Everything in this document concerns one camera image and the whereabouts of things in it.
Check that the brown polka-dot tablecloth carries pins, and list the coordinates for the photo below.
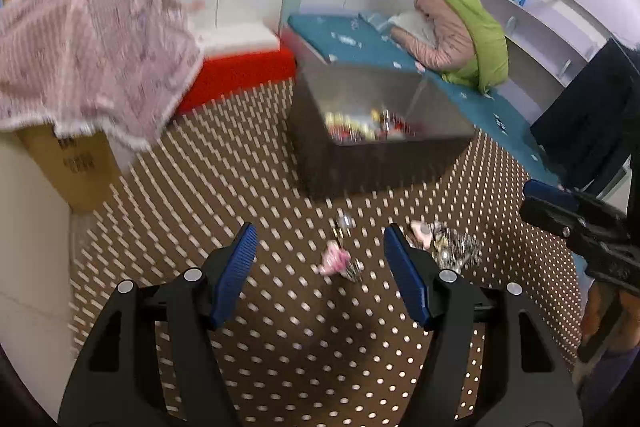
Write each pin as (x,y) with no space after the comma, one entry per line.
(250,187)

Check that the pink checked cloth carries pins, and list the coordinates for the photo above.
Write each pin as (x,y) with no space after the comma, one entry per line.
(100,52)

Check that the white pillow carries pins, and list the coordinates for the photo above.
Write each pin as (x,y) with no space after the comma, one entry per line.
(410,29)

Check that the white low cabinet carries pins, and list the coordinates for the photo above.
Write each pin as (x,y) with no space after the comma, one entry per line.
(30,232)

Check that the person's right hand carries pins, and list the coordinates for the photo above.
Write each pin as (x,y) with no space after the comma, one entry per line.
(593,312)

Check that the small clear charm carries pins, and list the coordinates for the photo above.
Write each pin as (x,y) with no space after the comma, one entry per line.
(345,222)

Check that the cardboard box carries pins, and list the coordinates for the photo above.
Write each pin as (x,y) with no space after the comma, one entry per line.
(70,167)

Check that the lavender wall shelf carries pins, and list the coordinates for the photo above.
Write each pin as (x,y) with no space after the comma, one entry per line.
(540,22)

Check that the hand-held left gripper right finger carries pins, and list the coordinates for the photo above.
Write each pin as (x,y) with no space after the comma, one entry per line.
(407,277)

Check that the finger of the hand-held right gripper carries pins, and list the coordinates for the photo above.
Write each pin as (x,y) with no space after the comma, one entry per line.
(550,193)
(560,227)

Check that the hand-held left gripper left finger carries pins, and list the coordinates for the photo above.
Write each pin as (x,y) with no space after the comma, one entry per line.
(232,277)

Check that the dark cloth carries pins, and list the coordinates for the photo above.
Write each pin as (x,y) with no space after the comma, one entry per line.
(590,122)

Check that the metal tin box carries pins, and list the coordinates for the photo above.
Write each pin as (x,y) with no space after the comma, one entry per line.
(380,169)

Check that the pink padded jacket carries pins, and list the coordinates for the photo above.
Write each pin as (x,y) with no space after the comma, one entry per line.
(445,37)

